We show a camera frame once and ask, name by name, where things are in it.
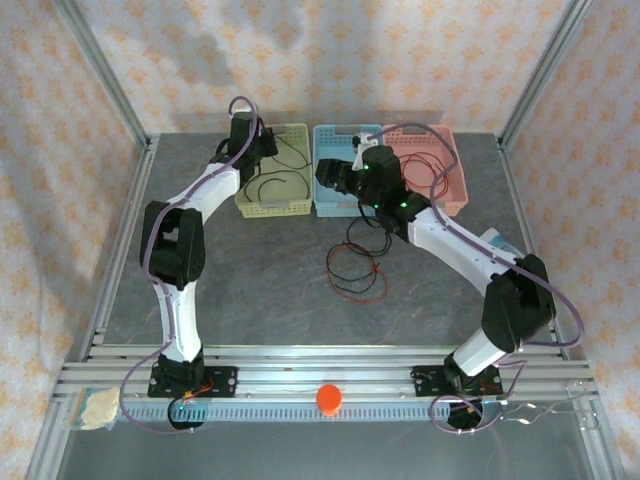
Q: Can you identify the plastic bag with beige cloth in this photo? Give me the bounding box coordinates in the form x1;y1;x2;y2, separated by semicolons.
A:
67;387;122;432

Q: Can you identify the orange round cap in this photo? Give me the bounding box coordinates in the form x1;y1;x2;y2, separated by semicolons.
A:
315;383;344;417

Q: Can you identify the green plastic basket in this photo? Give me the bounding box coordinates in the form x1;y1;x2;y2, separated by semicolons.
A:
233;123;315;220

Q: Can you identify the aluminium frame leg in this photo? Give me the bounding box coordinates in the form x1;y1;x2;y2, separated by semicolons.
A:
582;399;629;480
27;399;76;480

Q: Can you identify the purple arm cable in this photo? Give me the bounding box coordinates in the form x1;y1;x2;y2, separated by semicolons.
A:
372;122;586;436
119;97;264;436

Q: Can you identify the aluminium side rail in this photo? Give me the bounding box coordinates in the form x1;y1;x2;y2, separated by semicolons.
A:
82;139;162;362
497;139;574;362

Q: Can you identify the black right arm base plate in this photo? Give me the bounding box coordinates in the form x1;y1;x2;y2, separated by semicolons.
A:
412;364;504;399

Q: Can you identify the red cable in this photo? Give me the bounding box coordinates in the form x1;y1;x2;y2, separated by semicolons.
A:
399;152;451;201
327;241;390;304

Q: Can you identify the grey slotted cable duct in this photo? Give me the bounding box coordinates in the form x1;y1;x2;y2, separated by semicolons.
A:
119;399;506;424

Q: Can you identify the aluminium frame post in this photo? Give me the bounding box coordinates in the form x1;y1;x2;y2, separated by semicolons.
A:
53;0;152;151
497;0;596;151

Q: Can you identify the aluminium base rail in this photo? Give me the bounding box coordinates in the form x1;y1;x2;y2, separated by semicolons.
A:
57;343;596;403

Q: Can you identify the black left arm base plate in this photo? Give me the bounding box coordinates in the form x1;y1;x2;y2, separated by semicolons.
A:
147;365;239;400

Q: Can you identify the blue white wipes pack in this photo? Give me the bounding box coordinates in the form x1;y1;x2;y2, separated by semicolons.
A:
482;227;524;261

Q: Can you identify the thin white wire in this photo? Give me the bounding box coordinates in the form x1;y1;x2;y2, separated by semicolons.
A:
499;397;569;427

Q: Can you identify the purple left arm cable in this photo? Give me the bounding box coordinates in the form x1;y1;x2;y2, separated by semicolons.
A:
119;97;264;436

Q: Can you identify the blue plastic basket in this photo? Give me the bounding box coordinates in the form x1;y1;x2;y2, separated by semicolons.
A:
311;123;392;219

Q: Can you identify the pink plastic basket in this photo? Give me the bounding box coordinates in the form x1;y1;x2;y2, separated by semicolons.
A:
382;124;470;219

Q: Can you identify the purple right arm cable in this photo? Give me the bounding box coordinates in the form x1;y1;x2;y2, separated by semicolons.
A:
372;122;586;436

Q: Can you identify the black cable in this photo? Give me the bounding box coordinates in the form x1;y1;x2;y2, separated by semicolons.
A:
243;133;312;204
327;197;396;296

